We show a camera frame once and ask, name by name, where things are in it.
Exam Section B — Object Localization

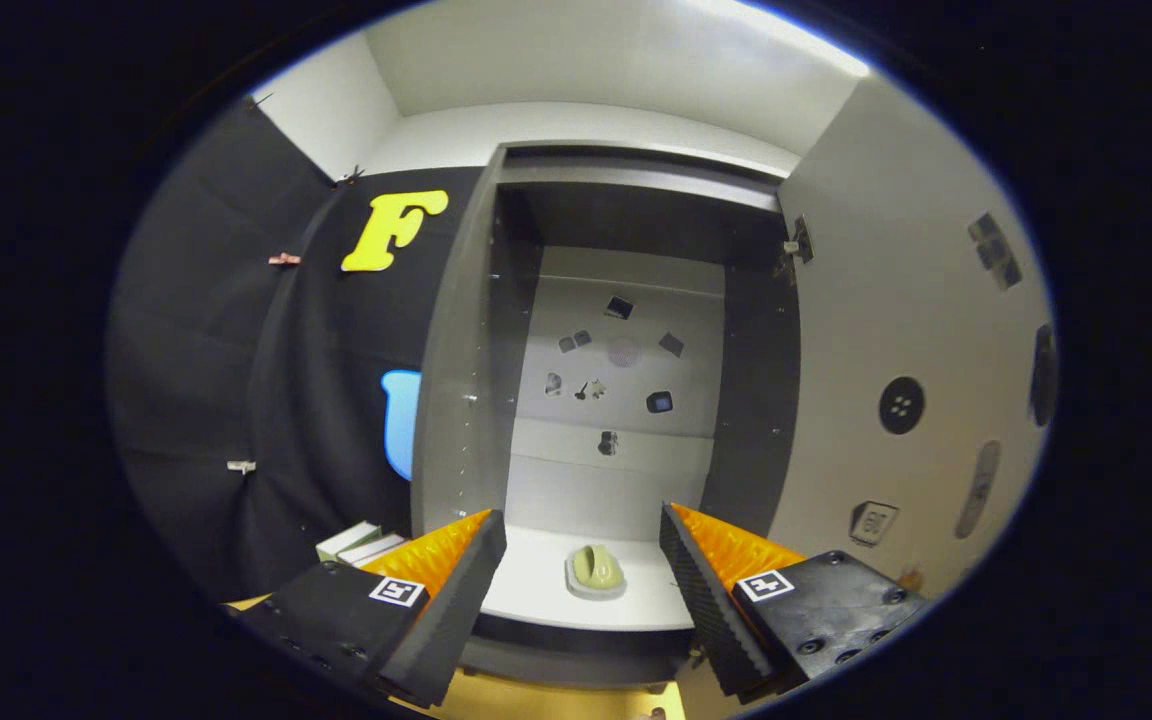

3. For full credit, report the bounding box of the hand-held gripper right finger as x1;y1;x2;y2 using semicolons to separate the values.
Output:
659;502;937;701

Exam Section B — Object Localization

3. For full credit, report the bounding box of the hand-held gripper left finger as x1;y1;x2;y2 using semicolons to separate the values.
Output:
236;509;508;709

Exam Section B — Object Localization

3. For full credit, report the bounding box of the olive green grey-rimmed object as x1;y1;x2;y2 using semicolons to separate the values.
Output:
564;543;627;601

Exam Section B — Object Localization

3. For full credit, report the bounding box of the green book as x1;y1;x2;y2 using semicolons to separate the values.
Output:
316;520;382;562

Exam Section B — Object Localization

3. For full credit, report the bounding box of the black backdrop cloth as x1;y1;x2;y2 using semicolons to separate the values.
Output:
106;95;487;611

